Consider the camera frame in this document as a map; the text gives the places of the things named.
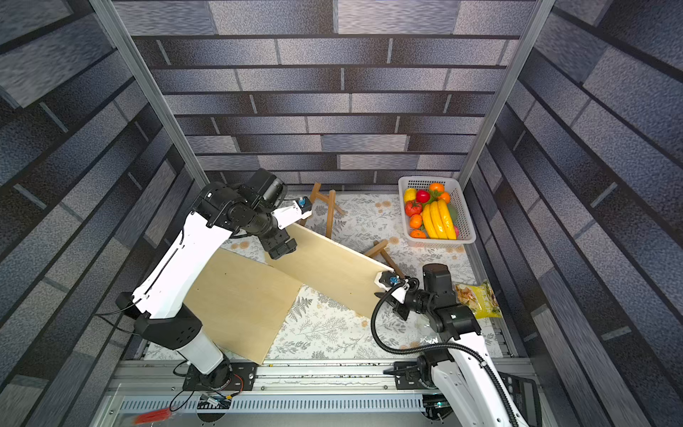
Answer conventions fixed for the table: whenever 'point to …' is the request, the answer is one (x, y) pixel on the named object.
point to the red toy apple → (422, 196)
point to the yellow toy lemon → (410, 194)
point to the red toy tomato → (413, 207)
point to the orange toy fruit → (437, 186)
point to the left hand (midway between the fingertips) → (286, 232)
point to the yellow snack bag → (479, 299)
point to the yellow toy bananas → (438, 221)
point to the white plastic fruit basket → (467, 233)
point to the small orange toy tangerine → (415, 221)
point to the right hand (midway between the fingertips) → (381, 285)
